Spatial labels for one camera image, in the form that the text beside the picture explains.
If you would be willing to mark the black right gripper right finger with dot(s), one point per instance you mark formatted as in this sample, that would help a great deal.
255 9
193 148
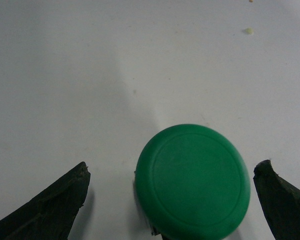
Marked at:
279 200

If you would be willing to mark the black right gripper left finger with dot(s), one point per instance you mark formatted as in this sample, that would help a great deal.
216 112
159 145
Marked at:
50 215

